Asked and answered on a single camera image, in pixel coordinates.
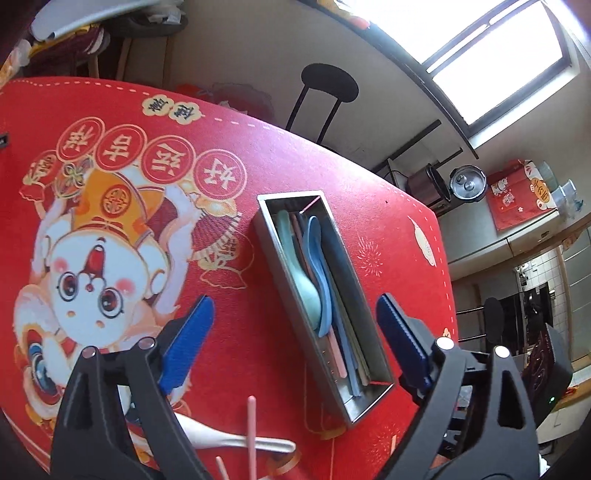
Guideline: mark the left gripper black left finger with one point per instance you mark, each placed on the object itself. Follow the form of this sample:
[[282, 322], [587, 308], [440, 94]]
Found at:
[[115, 420]]

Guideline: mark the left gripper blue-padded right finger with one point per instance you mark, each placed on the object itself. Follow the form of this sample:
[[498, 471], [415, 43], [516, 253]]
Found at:
[[474, 418]]

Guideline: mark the white plastic spoon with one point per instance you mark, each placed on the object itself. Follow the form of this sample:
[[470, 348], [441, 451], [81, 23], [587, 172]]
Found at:
[[203, 437]]

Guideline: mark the cream white chopstick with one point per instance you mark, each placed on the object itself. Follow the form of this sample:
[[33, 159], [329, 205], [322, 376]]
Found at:
[[360, 361]]

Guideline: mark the blue chopstick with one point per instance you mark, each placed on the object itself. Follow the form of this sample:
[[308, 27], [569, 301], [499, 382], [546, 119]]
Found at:
[[347, 351]]

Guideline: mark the green plastic spoon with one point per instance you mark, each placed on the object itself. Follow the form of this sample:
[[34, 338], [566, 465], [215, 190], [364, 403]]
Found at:
[[305, 288]]

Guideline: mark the light blue plastic spoon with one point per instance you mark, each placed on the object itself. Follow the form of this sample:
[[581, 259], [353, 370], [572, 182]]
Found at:
[[313, 242]]

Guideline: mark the white refrigerator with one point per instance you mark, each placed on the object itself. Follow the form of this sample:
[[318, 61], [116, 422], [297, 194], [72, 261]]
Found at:
[[473, 244]]

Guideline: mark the red printed table mat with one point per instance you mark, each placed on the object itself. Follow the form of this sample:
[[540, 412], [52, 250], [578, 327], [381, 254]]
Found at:
[[122, 204]]

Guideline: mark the red cloth on refrigerator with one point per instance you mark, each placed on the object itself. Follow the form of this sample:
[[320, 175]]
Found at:
[[517, 194]]

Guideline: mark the silver rice cooker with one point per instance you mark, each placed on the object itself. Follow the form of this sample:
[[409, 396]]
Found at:
[[466, 184]]

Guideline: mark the stainless steel utensil tray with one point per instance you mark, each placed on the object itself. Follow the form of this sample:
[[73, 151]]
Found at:
[[335, 391]]

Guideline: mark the black round-back chair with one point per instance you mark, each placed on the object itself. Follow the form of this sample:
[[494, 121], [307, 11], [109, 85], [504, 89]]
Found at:
[[325, 81]]

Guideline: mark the window with dark frame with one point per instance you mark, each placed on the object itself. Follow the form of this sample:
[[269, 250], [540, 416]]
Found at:
[[480, 59]]

